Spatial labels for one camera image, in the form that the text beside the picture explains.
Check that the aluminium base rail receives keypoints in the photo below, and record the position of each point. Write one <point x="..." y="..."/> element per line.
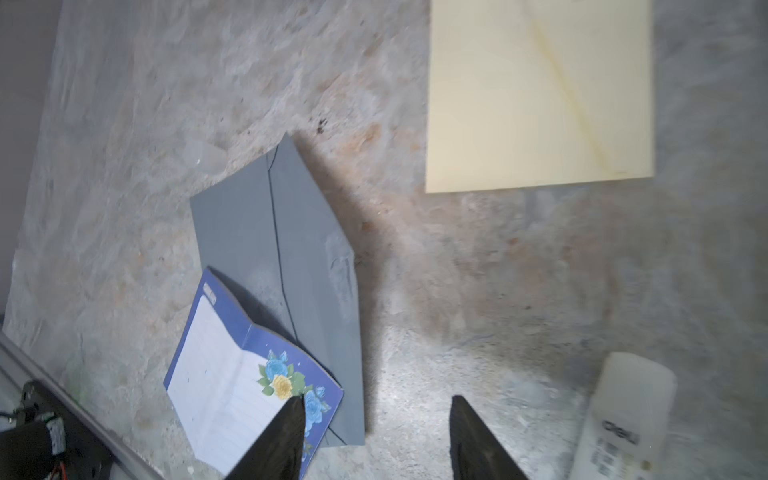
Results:
<point x="45" y="434"/>

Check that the cream yellow envelope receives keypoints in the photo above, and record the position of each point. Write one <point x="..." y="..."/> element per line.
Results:
<point x="536" y="93"/>

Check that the white glue stick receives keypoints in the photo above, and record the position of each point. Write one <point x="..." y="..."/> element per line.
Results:
<point x="627" y="419"/>

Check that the blue floral notepad card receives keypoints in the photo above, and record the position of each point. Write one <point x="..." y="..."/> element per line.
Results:
<point x="229" y="377"/>

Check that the grey envelope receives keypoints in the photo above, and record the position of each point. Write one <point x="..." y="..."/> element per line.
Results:
<point x="268" y="233"/>

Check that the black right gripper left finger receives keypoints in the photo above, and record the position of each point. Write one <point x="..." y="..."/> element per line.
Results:
<point x="277" y="452"/>

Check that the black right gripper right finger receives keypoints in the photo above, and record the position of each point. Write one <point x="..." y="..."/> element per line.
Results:
<point x="474" y="450"/>

